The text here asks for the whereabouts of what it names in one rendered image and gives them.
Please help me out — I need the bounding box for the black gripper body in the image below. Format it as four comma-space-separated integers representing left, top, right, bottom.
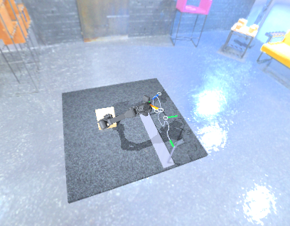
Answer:
139, 95, 150, 117

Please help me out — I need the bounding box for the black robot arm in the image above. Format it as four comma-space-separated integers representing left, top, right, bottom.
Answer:
97, 104, 152, 130

